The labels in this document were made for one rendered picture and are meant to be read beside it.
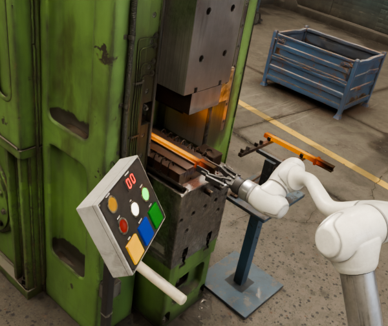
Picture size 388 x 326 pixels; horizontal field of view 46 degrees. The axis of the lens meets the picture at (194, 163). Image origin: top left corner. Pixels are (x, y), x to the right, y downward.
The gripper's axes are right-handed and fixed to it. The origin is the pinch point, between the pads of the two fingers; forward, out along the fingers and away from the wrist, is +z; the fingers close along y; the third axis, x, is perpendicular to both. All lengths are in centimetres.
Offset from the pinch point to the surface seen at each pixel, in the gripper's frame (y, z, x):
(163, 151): -4.9, 22.1, -0.6
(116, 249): -70, -19, 5
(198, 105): -6.5, 5.1, 30.3
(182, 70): -17, 7, 47
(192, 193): -8.9, -0.8, -10.0
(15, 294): -57, 73, -99
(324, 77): 355, 97, -61
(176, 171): -11.8, 7.8, -1.6
